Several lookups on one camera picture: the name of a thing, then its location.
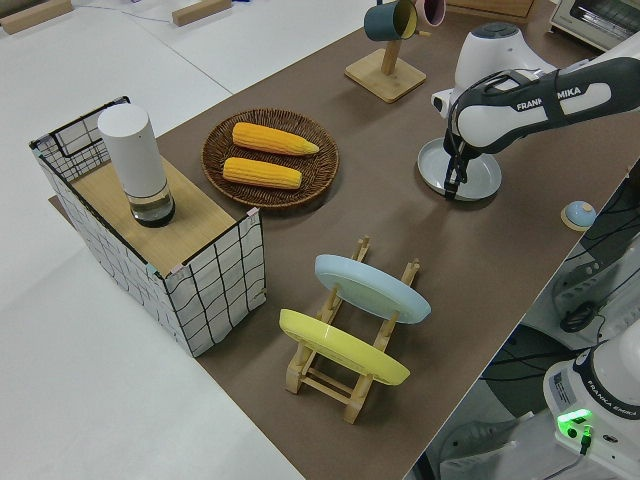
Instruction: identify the thin blue wire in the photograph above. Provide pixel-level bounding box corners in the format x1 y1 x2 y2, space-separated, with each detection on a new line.
74 0 174 25

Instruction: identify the green lit plug cable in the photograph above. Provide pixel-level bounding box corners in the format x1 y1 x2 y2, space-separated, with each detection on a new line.
574 422 597 457

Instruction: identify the round wicker basket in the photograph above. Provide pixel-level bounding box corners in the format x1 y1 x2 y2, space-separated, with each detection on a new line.
201 107 341 211

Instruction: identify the white toaster oven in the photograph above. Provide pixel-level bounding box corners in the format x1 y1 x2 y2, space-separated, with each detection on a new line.
548 0 640 56

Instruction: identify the pink mug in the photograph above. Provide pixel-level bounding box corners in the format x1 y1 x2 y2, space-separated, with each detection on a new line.
417 0 448 27

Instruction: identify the wooden shelf board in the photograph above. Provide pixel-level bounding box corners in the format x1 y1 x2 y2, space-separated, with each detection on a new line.
69 159 237 267

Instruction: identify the yellow corn cob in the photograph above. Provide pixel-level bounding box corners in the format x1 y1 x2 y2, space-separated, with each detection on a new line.
232 122 321 158
222 156 304 191

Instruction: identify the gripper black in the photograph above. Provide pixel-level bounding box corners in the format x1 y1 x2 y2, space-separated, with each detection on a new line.
443 139 473 203

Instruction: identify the wooden mug tree stand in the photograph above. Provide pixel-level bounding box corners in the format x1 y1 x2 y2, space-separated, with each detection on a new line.
344 28 431 105

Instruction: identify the dark teal mug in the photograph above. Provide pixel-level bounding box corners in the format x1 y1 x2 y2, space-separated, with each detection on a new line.
363 0 419 43

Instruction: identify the wooden drawer cabinet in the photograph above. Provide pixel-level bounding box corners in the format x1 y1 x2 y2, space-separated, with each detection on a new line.
444 0 536 22

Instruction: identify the yellow plate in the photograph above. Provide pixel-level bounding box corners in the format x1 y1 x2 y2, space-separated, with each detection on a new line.
278 308 413 388

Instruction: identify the white grid pattern storage box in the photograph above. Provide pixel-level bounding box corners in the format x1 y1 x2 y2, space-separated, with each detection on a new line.
28 94 268 359

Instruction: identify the wooden dish rack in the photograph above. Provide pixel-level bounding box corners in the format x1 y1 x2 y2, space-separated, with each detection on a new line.
284 233 422 426

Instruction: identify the brown table mat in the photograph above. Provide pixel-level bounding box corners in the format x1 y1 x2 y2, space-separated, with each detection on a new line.
47 0 640 480

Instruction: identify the gray round plate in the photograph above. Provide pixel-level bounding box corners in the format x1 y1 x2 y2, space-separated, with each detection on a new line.
417 137 503 203

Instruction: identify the light wooden block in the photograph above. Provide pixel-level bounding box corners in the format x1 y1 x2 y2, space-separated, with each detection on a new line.
0 0 74 36
171 0 233 27

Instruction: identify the white cylinder dispenser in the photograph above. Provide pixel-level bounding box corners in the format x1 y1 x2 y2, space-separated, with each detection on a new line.
96 103 178 229

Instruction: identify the light blue plate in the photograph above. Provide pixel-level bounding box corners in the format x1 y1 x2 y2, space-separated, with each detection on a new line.
313 253 433 327

